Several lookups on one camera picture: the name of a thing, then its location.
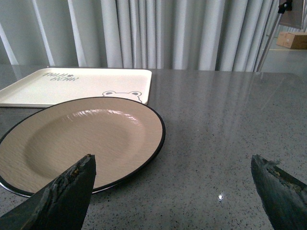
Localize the metal stand pole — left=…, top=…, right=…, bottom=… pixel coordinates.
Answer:
left=254, top=0, right=293, bottom=72

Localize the beige plate with black rim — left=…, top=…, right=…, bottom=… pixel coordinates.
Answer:
left=0, top=97, right=165, bottom=197

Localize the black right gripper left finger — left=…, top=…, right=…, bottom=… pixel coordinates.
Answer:
left=0, top=154, right=96, bottom=230

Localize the cream bear print tray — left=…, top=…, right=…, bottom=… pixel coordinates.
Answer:
left=0, top=68, right=152, bottom=108

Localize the grey pleated curtain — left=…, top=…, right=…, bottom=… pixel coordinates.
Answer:
left=0, top=0, right=278, bottom=71

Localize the brown cardboard box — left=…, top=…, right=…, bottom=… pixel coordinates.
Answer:
left=276, top=32, right=307, bottom=49

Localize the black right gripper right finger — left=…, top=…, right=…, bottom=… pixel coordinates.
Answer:
left=251, top=155, right=307, bottom=230

